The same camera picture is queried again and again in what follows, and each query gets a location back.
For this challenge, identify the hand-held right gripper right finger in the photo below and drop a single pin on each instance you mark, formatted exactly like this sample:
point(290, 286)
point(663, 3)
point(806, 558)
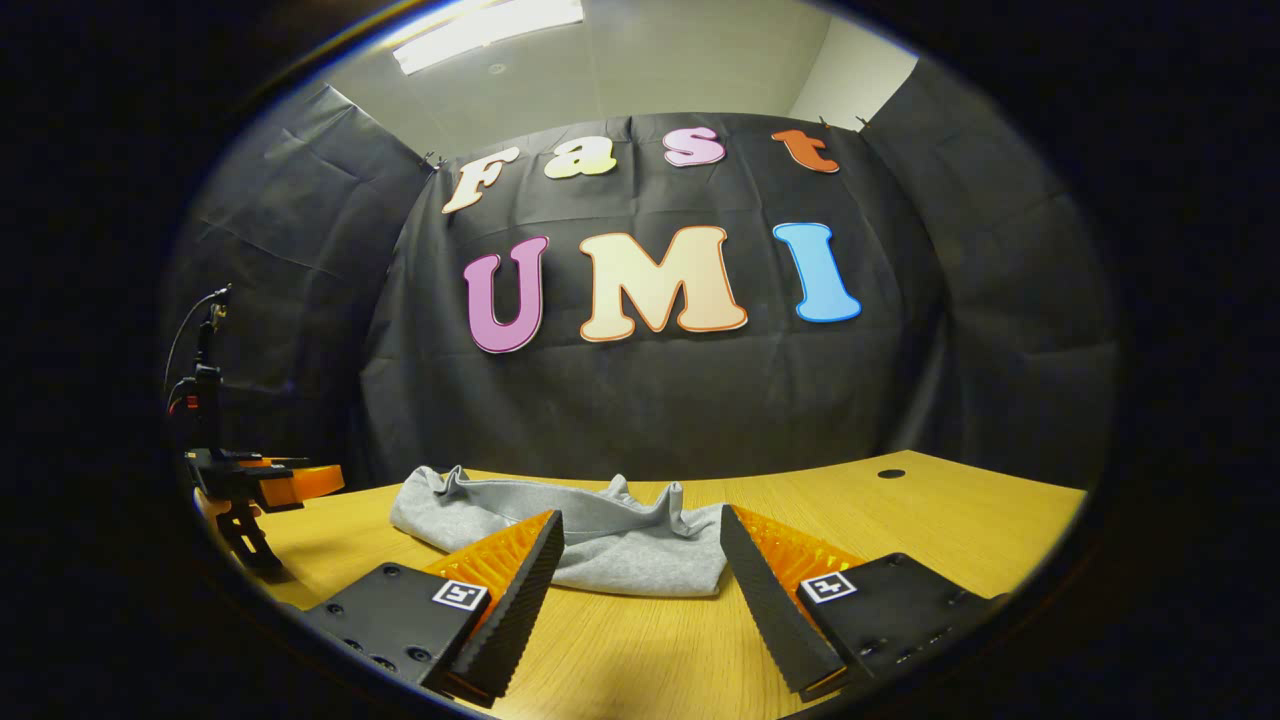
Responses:
point(770, 610)

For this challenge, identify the grey sweatshirt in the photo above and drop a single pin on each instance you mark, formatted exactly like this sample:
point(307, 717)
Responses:
point(640, 560)

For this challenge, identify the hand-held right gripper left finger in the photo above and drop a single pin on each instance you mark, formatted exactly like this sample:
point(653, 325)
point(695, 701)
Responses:
point(512, 610)

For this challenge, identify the black backdrop cloth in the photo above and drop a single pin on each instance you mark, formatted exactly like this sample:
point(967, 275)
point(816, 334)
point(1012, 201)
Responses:
point(650, 400)

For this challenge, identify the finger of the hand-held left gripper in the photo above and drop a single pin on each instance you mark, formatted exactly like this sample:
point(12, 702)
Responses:
point(270, 461)
point(310, 482)

